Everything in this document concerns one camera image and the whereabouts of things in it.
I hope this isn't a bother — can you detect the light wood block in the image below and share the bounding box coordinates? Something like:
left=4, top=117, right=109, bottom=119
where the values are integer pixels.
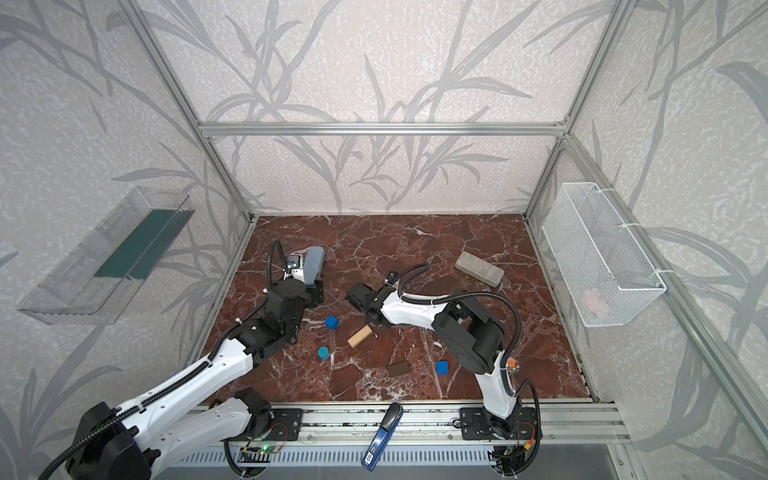
left=347, top=325, right=373, bottom=348

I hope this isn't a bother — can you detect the dark brown wood block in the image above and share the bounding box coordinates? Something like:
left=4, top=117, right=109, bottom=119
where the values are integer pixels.
left=387, top=361, right=411, bottom=378

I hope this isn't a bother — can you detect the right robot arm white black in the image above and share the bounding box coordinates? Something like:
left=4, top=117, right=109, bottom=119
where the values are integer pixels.
left=346, top=283, right=522, bottom=420

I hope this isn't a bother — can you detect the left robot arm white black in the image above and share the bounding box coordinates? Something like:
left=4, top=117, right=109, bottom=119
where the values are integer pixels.
left=40, top=278, right=324, bottom=479

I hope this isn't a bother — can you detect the grey rectangular sponge block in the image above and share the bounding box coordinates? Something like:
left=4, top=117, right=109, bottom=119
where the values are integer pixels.
left=455, top=251, right=504, bottom=288

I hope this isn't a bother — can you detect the blue cube left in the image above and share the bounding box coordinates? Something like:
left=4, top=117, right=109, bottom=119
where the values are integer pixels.
left=325, top=316, right=340, bottom=330

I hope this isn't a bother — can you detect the blue cube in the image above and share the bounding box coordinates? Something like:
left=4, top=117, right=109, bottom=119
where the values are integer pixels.
left=325, top=316, right=340, bottom=330
left=436, top=361, right=450, bottom=376

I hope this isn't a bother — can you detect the grey-blue glasses case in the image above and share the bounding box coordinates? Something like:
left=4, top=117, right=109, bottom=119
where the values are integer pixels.
left=302, top=246, right=325, bottom=286

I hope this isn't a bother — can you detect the blue cube right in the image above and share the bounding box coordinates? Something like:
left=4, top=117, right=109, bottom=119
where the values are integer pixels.
left=436, top=361, right=450, bottom=376

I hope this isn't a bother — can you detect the blue black handheld scanner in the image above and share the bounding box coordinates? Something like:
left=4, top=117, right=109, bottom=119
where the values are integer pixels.
left=361, top=402, right=404, bottom=471

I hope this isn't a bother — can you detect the pink object in basket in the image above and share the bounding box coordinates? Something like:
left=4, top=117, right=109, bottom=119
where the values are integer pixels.
left=582, top=288, right=609, bottom=318

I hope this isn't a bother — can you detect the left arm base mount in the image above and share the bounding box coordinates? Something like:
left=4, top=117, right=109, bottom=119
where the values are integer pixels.
left=239, top=408, right=304, bottom=442

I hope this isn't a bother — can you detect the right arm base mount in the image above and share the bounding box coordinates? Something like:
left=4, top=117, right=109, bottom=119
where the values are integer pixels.
left=452, top=407, right=542, bottom=442

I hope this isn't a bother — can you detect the clear plastic wall bin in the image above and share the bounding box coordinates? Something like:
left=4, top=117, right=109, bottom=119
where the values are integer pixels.
left=18, top=187, right=195, bottom=325

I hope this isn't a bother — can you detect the white wire mesh basket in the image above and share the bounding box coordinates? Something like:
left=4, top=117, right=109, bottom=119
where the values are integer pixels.
left=542, top=182, right=666, bottom=327

